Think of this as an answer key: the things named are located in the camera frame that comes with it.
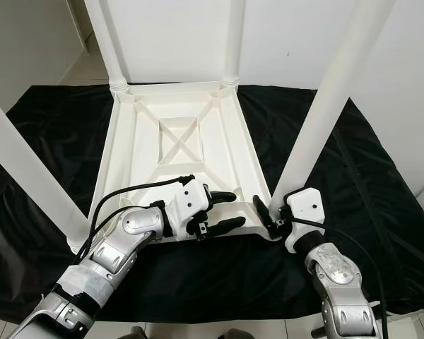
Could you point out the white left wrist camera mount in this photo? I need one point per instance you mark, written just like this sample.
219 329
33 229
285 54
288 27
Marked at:
191 201

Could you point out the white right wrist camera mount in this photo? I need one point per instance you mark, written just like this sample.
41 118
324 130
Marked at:
307 203

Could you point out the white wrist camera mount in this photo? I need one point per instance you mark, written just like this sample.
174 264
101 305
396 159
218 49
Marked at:
191 201
307 203

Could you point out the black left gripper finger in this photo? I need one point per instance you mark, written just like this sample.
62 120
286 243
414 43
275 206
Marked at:
227 224
224 197

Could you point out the grey right robot foot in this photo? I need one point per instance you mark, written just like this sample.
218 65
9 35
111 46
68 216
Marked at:
237 334

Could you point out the white plastic children table top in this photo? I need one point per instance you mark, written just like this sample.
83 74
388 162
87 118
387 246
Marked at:
173 106

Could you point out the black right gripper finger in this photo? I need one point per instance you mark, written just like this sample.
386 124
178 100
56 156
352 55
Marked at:
262 210

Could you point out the black fabric table cover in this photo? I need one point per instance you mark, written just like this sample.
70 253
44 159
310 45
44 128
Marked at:
240 282

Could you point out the grey left robot foot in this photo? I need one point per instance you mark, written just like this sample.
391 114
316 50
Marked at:
134 332

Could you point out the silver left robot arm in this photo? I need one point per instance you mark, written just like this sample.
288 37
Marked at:
127 240

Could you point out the white plastic screw-in table leg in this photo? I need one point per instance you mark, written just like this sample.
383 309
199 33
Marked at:
35 176
332 99
235 42
104 42

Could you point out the grey robot foot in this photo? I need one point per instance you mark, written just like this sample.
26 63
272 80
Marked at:
237 334
134 332

